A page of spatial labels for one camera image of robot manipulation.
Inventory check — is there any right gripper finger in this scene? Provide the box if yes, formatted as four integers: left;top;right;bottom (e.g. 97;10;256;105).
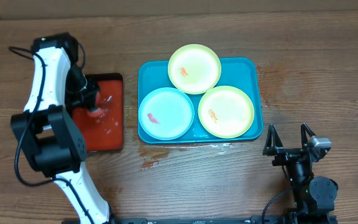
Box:
301;123;315;146
262;124;283;155

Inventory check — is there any yellow-green plate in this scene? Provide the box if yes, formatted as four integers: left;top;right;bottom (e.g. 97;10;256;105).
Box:
198;85;255;139
168;44;222;95

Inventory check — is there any light blue plate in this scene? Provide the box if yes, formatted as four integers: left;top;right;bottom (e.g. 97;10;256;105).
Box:
138;87;195;141

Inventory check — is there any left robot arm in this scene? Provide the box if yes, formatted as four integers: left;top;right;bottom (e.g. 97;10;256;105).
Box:
9;32;114;223

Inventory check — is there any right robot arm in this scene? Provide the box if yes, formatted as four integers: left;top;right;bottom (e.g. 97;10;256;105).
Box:
260;123;338;223

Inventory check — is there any black tray with red liquid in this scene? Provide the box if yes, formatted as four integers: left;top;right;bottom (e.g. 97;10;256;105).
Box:
67;73;124;152

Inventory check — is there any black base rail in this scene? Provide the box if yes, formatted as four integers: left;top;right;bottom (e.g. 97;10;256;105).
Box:
111;215;338;224

